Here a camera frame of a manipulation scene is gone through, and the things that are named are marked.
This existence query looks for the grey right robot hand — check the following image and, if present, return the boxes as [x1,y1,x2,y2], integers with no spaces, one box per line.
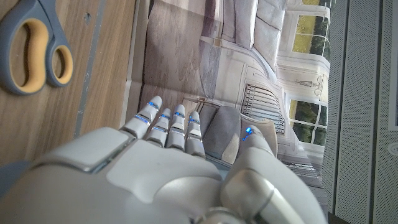
[0,95,329,224]

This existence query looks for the grey and yellow scissors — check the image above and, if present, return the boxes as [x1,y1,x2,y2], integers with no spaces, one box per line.
[0,0,75,96]

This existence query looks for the printed room backdrop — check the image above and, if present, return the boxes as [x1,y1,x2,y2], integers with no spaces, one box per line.
[119,0,332,215]

